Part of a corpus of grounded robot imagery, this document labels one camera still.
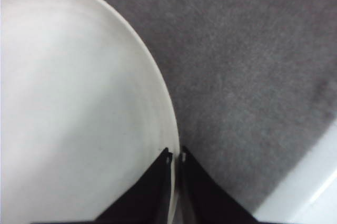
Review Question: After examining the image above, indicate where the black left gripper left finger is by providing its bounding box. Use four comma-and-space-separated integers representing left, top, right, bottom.
95, 148, 173, 224

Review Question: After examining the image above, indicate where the white plate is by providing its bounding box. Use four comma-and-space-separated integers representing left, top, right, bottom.
0, 0, 180, 224

